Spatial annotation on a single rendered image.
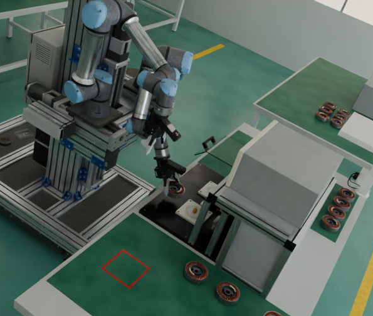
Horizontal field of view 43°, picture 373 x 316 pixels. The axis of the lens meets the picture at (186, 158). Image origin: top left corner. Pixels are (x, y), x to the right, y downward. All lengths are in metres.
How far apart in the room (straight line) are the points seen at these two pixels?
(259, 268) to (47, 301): 0.93
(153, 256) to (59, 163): 1.17
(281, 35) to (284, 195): 5.14
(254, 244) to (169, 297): 0.44
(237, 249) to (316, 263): 0.56
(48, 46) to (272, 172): 1.47
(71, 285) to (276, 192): 0.96
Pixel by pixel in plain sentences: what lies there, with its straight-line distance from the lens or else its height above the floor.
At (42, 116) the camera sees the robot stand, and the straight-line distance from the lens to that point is 2.70.
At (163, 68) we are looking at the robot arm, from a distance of 2.22.
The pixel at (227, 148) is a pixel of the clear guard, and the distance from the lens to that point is 2.61.
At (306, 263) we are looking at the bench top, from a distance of 2.63.
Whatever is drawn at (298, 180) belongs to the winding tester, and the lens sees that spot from 2.10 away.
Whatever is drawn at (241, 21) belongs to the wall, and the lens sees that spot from 7.32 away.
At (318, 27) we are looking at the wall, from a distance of 6.95.
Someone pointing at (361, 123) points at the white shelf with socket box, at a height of 1.20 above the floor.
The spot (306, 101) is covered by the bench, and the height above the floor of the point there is 0.75.
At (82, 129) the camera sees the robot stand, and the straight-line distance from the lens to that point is 2.67.
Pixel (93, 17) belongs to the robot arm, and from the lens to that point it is 2.23.
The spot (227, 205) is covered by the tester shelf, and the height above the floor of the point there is 1.11.
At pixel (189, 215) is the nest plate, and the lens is 2.52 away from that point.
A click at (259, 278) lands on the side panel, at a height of 0.83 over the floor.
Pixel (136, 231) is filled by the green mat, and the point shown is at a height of 0.75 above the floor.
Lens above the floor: 2.39
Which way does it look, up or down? 33 degrees down
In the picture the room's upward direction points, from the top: 18 degrees clockwise
